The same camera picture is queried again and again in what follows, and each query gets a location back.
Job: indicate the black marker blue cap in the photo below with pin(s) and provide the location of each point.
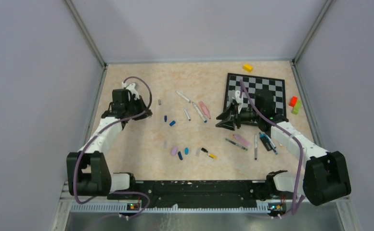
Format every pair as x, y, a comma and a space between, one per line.
265, 141

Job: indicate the white marker dark blue cap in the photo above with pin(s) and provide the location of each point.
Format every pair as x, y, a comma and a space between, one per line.
255, 147

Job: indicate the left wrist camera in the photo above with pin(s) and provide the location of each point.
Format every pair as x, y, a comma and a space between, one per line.
133, 89

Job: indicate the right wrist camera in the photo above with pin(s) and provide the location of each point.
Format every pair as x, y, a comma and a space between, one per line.
238, 98

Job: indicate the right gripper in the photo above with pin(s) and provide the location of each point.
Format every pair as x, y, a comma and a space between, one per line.
228, 123

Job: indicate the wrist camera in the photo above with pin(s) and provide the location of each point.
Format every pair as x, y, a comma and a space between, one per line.
133, 89
238, 98

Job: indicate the red block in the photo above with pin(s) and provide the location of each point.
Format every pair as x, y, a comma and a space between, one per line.
293, 101

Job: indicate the green curved block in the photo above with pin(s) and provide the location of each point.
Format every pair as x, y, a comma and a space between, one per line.
296, 107

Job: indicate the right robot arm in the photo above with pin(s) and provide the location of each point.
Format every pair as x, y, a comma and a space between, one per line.
322, 176

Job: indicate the green gel pen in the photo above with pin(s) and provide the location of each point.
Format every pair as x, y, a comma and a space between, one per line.
236, 144

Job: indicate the black white chessboard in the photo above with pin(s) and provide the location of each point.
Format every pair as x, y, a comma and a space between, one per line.
254, 84

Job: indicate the white pen grey cap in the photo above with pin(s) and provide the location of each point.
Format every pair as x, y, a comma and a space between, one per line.
184, 97

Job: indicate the pink highlighter pen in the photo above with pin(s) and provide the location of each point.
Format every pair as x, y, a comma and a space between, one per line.
242, 140

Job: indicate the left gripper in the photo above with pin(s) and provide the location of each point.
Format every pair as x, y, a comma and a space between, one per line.
140, 102

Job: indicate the pink highlighter cap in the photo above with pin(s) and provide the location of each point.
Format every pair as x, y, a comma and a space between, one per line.
174, 150

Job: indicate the yellow block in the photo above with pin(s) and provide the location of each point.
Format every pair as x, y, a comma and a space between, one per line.
247, 67

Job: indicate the yellow marker cap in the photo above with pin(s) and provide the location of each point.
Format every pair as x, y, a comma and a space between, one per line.
212, 156

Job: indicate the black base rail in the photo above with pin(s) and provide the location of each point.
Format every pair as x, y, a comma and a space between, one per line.
201, 193

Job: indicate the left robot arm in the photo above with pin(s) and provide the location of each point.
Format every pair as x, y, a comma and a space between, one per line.
87, 169

